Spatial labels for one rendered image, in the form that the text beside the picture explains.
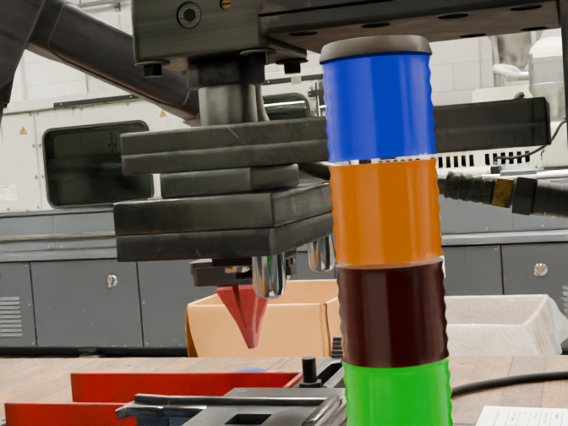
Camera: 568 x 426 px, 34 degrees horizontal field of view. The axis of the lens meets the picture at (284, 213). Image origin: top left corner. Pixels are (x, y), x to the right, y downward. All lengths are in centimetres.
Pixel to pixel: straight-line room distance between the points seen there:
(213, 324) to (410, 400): 271
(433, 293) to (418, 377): 3
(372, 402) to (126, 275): 556
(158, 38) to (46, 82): 797
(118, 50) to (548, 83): 445
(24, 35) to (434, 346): 67
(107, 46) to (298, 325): 204
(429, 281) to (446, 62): 677
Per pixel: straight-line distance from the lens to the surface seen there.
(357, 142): 31
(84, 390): 99
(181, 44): 58
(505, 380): 105
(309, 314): 289
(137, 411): 71
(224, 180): 56
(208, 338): 304
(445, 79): 707
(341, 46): 32
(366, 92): 31
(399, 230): 31
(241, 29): 57
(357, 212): 31
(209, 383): 92
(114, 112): 588
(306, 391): 71
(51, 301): 620
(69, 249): 608
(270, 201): 52
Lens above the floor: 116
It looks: 3 degrees down
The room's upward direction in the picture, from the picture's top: 4 degrees counter-clockwise
